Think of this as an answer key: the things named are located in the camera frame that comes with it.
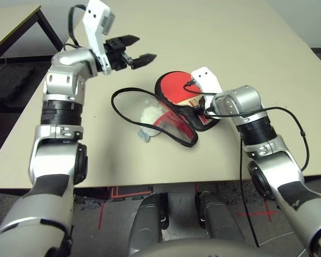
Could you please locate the black red paddle case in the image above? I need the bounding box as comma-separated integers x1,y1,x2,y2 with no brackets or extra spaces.
111,71,221,148

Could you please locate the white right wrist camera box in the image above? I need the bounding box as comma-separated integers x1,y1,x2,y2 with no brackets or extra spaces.
191,66,223,95

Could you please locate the black hanging cable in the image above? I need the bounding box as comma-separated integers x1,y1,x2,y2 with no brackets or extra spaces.
239,133,260,247

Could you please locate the grey robot right leg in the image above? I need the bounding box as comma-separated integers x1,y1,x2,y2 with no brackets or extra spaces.
195,191,244,241

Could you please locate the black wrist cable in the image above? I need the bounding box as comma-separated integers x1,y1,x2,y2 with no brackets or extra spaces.
184,79,310,171
68,4,93,53

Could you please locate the grey robot left leg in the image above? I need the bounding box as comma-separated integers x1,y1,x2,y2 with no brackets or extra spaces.
128,192,169,255

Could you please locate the thin white floor cable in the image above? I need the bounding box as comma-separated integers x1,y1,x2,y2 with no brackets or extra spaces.
258,230,295,246

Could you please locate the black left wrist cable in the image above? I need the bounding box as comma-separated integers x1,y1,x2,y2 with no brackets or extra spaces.
68,4,93,53

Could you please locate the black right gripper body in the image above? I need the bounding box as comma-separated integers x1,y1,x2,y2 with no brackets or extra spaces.
200,95,215,113

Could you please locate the grey robot leg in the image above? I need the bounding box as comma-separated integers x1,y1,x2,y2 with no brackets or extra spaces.
195,191,244,241
128,192,169,255

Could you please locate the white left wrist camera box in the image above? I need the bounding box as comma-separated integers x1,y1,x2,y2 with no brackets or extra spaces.
82,0,116,75

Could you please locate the grey robot torso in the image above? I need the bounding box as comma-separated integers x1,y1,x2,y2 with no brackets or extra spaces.
131,237,260,257

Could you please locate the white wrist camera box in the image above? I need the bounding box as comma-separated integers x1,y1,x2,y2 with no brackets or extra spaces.
82,0,116,75
191,66,223,95

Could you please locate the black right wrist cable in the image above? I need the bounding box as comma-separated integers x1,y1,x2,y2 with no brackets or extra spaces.
184,79,310,171

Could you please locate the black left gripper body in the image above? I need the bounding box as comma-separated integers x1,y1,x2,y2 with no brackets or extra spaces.
104,37,133,72

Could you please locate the side table with black frame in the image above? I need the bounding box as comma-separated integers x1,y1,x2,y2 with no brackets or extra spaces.
0,4,64,108

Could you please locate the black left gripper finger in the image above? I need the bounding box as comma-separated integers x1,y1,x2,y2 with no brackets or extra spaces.
132,54,157,70
117,34,140,48

